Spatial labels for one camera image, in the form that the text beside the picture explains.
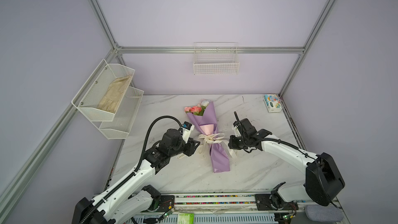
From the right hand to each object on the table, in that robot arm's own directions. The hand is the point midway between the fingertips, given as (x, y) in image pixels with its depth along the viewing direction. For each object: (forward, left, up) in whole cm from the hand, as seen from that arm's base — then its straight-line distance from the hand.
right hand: (227, 144), depth 85 cm
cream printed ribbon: (+5, +6, -1) cm, 8 cm away
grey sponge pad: (-31, -43, -7) cm, 53 cm away
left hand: (-3, +16, +8) cm, 19 cm away
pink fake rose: (+27, +21, -2) cm, 34 cm away
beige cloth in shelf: (+13, +59, +23) cm, 65 cm away
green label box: (-34, +21, -6) cm, 40 cm away
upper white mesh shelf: (+14, +66, +23) cm, 71 cm away
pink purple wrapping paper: (+16, +11, -2) cm, 19 cm away
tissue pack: (+34, -36, -3) cm, 49 cm away
